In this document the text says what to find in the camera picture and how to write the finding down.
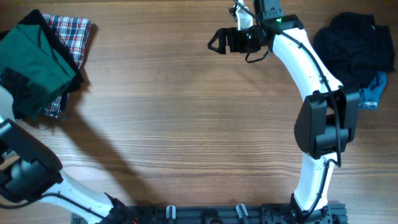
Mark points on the red plaid shirt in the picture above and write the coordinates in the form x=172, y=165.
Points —
x=73, y=33

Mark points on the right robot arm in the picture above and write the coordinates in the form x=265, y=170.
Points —
x=327, y=119

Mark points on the black crumpled garment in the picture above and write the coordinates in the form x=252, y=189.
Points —
x=354, y=48

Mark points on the blue denim garment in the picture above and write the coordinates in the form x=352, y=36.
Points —
x=369, y=97

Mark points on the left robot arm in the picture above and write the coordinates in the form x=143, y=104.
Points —
x=38, y=176

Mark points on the green cloth garment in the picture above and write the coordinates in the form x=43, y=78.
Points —
x=34, y=68

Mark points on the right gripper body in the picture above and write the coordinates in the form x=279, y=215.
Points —
x=242, y=41

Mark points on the black folded garment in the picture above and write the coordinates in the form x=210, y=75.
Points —
x=56, y=49

